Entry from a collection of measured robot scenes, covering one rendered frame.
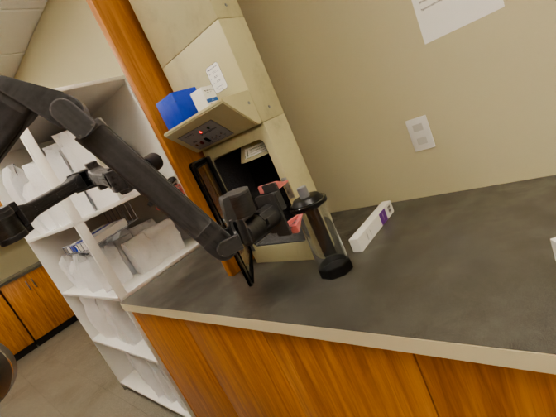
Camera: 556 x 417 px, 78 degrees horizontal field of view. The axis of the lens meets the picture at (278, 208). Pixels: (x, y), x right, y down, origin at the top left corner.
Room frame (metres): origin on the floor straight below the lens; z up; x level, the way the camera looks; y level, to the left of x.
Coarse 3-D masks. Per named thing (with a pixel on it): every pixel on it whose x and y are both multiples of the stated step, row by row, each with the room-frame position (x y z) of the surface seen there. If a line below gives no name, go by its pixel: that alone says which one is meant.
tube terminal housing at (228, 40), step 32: (224, 32) 1.03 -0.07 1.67; (192, 64) 1.15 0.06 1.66; (224, 64) 1.06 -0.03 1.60; (256, 64) 1.09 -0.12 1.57; (224, 96) 1.10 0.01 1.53; (256, 96) 1.04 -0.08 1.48; (256, 128) 1.05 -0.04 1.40; (288, 128) 1.10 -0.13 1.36; (288, 160) 1.06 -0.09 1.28; (256, 256) 1.24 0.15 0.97; (288, 256) 1.13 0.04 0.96
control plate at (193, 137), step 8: (200, 128) 1.08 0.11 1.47; (216, 128) 1.07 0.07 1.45; (224, 128) 1.06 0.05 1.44; (184, 136) 1.14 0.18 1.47; (192, 136) 1.13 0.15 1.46; (200, 136) 1.12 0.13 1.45; (208, 136) 1.11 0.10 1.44; (224, 136) 1.10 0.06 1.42; (192, 144) 1.18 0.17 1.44; (200, 144) 1.17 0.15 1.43; (208, 144) 1.16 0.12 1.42
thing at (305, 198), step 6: (300, 186) 0.93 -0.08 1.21; (300, 192) 0.91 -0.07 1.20; (306, 192) 0.91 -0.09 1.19; (312, 192) 0.93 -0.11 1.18; (318, 192) 0.91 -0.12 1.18; (300, 198) 0.91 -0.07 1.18; (306, 198) 0.90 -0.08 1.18; (312, 198) 0.88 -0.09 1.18; (318, 198) 0.88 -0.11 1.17; (294, 204) 0.90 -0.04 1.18; (300, 204) 0.88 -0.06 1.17; (306, 204) 0.87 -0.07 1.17
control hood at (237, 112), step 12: (228, 96) 0.97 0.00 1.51; (240, 96) 1.00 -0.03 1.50; (204, 108) 1.01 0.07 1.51; (216, 108) 0.98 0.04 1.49; (228, 108) 0.97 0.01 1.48; (240, 108) 0.98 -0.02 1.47; (252, 108) 1.02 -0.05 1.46; (192, 120) 1.06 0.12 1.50; (204, 120) 1.04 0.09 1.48; (216, 120) 1.03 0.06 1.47; (228, 120) 1.02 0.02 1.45; (240, 120) 1.01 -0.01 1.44; (252, 120) 1.00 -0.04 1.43; (168, 132) 1.15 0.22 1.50; (180, 132) 1.13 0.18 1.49; (240, 132) 1.07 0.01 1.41; (180, 144) 1.20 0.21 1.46; (216, 144) 1.18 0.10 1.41
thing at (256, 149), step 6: (252, 144) 1.13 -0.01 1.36; (258, 144) 1.13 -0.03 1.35; (264, 144) 1.12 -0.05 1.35; (246, 150) 1.15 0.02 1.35; (252, 150) 1.13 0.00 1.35; (258, 150) 1.12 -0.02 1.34; (264, 150) 1.12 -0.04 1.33; (246, 156) 1.14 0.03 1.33; (252, 156) 1.12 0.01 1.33; (258, 156) 1.11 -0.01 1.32; (246, 162) 1.15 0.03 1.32
